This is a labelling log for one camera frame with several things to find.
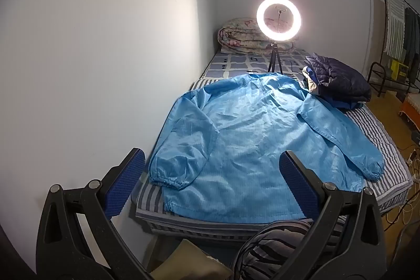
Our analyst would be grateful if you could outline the light blue jacket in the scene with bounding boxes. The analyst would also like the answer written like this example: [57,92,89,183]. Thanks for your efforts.
[148,73,385,224]

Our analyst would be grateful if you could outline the striped bed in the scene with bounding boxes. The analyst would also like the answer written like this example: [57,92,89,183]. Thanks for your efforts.
[131,50,413,241]

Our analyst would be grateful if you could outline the dark hanging garment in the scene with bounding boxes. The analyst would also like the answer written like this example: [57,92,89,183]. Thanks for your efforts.
[403,7,420,84]

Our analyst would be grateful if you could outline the navy puffer jacket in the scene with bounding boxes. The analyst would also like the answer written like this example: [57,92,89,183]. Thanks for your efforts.
[304,52,372,103]

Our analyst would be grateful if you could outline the black tripod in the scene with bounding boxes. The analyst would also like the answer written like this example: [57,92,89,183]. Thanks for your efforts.
[267,42,283,73]

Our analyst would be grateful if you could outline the blue checkered bed sheet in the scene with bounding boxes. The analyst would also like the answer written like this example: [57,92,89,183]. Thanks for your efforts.
[198,49,316,82]

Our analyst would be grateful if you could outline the black metal stand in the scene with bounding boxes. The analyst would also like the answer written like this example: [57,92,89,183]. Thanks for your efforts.
[367,62,394,97]

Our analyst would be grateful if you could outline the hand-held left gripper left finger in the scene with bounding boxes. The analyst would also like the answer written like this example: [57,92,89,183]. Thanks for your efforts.
[35,147,155,280]

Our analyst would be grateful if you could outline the blue folded garment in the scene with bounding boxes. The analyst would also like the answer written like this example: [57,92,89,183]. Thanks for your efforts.
[328,98,365,112]

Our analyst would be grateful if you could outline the white power strip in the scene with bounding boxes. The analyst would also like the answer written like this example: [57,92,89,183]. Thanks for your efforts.
[406,152,420,169]

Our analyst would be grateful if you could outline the yellow box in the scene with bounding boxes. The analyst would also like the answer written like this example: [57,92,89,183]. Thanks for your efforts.
[390,60,409,81]

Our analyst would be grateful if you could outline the white striped hanging towel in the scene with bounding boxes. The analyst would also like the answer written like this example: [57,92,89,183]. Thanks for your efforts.
[385,0,406,59]

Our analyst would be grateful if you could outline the ring light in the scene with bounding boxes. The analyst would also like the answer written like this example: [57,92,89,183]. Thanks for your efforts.
[256,0,300,41]

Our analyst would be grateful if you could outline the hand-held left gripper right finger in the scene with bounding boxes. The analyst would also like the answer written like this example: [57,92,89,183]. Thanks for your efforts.
[276,150,388,280]

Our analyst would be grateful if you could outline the olive green cloth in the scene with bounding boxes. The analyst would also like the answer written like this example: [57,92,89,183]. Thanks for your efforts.
[149,239,233,280]

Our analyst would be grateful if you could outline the pale leaning board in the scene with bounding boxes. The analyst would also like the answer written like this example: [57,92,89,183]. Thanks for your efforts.
[363,0,388,77]

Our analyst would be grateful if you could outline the person's striped pants leg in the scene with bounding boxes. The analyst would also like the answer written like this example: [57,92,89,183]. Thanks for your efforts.
[231,219,348,280]

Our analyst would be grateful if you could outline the orange stool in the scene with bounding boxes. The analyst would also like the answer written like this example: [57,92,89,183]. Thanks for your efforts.
[399,93,420,130]

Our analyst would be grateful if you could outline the folded floral quilt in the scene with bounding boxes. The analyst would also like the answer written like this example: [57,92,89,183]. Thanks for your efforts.
[217,17,297,54]

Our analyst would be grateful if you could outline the beige folded garment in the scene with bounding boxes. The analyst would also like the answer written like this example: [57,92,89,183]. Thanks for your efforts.
[302,66,320,94]

